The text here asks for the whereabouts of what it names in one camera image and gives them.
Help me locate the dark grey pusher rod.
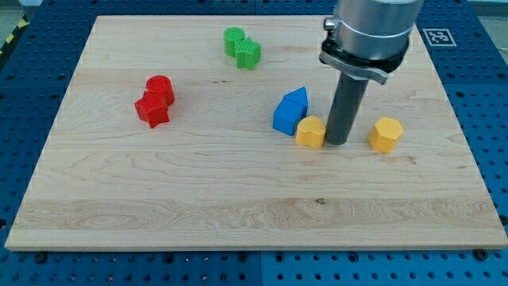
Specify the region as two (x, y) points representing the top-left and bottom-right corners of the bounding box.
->
(325, 73), (368, 145)

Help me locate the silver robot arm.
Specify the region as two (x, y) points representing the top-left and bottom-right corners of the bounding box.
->
(319, 0), (423, 145)

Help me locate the yellow hexagon block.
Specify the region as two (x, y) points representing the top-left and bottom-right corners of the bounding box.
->
(368, 117), (404, 153)

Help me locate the blue triangle block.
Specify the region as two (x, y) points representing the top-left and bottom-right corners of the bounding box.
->
(283, 87), (309, 108)

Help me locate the yellow heart block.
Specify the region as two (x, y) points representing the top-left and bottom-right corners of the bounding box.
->
(295, 115), (326, 149)

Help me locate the blue cube block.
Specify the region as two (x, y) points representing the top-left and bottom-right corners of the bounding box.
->
(272, 99), (308, 136)

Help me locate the white fiducial marker tag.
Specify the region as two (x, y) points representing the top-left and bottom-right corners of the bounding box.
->
(423, 28), (456, 47)

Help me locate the green star block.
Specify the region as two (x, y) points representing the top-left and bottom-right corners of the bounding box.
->
(234, 37), (261, 70)

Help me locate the green cylinder block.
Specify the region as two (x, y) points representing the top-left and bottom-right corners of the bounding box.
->
(223, 26), (245, 57)

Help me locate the light wooden board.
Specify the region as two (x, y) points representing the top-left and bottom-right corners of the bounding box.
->
(6, 16), (507, 252)

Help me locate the red cylinder block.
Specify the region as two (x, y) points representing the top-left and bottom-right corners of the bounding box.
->
(145, 75), (175, 106)

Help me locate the red star block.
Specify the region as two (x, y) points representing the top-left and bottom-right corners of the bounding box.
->
(134, 91), (170, 128)

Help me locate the black yellow hazard tape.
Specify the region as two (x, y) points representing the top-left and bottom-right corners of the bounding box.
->
(1, 14), (29, 57)

